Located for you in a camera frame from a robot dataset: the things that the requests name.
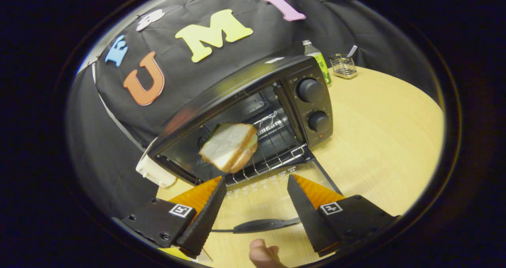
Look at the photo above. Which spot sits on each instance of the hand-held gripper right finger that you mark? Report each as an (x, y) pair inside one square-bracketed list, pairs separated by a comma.
[(308, 220)]

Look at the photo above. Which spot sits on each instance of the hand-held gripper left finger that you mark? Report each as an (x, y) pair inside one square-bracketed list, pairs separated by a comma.
[(205, 220)]

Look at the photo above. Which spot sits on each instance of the white bread sandwich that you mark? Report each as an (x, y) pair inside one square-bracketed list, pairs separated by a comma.
[(227, 143)]

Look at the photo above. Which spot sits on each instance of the black toaster oven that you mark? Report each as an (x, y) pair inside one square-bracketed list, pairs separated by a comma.
[(312, 102)]

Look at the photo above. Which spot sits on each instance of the white pop-up toaster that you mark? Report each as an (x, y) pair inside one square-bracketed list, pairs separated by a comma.
[(154, 173)]

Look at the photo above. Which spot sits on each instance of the green label bottle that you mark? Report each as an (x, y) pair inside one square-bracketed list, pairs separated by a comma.
[(321, 62)]

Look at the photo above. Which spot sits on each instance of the metal spoon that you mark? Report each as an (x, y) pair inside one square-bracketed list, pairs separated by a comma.
[(352, 50)]

